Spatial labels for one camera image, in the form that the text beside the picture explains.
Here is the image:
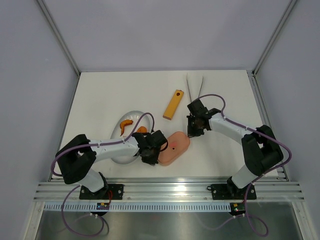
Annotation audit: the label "pink lunch box lid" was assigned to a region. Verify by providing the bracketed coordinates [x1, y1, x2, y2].
[158, 131, 190, 166]

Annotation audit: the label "metal food tongs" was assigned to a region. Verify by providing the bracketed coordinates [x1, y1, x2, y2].
[185, 72, 205, 102]

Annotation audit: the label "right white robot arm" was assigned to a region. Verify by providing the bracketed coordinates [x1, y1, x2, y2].
[187, 99, 284, 200]

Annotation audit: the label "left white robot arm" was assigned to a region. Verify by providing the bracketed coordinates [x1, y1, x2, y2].
[53, 130, 168, 200]

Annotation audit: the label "yellow rectangular box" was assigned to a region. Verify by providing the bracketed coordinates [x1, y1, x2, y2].
[162, 89, 184, 120]

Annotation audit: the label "white oval plate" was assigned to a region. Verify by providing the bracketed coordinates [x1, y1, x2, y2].
[110, 110, 153, 165]

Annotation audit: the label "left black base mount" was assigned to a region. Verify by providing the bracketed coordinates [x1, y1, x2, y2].
[79, 184, 124, 200]

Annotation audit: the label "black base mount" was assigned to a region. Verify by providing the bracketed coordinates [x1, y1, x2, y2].
[79, 184, 124, 200]
[206, 183, 248, 201]

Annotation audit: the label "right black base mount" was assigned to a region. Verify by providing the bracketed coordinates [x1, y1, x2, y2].
[206, 183, 248, 201]

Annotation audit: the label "white slotted cable duct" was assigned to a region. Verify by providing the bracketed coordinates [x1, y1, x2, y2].
[43, 202, 232, 213]

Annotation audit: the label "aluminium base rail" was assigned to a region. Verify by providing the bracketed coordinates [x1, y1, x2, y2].
[33, 177, 305, 203]

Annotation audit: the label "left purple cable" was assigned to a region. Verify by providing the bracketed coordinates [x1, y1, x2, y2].
[50, 112, 156, 237]

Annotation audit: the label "right aluminium frame post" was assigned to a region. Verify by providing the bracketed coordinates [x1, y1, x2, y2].
[251, 0, 299, 77]

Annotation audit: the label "aluminium frame post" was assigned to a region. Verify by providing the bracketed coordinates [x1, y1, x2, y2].
[251, 0, 299, 77]
[34, 0, 81, 78]

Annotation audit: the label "left aluminium frame post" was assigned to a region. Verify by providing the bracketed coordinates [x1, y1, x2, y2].
[34, 0, 81, 78]

